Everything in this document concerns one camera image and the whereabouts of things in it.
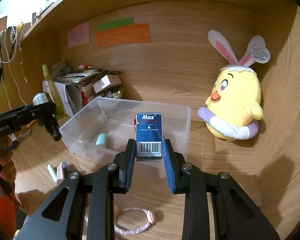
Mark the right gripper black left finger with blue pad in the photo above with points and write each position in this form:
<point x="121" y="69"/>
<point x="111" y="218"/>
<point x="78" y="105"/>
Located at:
<point x="61" y="216"/>

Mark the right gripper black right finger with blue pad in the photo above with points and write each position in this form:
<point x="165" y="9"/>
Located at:
<point x="235" y="214"/>

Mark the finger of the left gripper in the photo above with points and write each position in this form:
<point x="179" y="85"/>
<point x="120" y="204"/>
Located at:
<point x="44" y="113"/>

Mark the pink cream tube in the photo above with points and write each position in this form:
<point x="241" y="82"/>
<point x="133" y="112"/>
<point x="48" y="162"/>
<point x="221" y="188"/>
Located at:
<point x="62" y="172"/>

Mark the pale green lip balm stick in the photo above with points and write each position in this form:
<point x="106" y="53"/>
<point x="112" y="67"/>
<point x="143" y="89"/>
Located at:
<point x="52" y="172"/>

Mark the mint green small tube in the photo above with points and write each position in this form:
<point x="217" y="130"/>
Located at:
<point x="101" y="140"/>

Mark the blue Max staple box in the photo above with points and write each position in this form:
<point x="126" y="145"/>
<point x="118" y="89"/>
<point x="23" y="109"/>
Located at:
<point x="148" y="136"/>

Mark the dark green small bottle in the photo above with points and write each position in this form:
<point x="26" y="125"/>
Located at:
<point x="41" y="98"/>

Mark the yellow-green spray bottle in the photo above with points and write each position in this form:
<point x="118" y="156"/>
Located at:
<point x="54" y="92"/>

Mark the stack of papers and books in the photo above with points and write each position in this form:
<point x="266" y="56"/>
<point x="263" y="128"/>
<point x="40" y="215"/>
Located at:
<point x="73" y="86"/>

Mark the clear plastic storage box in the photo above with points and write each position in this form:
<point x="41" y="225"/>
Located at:
<point x="115" y="117"/>

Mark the red white glue stick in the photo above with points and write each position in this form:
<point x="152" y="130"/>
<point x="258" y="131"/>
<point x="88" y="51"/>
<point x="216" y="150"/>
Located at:
<point x="86" y="67"/>

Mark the small white cardboard box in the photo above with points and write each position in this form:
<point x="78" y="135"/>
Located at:
<point x="106" y="82"/>

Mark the small glass bowl with items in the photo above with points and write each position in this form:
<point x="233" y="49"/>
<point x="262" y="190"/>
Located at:
<point x="114" y="94"/>

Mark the pink sticky note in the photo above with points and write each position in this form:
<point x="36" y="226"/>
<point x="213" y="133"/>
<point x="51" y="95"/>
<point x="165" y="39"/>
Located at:
<point x="78" y="35"/>

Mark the green sticky note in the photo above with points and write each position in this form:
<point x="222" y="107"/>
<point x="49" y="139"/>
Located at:
<point x="115" y="24"/>

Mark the yellow chick plush toy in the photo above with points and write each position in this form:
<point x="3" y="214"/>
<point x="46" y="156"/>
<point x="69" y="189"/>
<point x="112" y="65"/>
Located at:
<point x="233" y="109"/>

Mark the orange sticky note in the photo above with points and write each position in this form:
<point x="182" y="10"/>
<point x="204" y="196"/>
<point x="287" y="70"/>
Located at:
<point x="136" y="33"/>

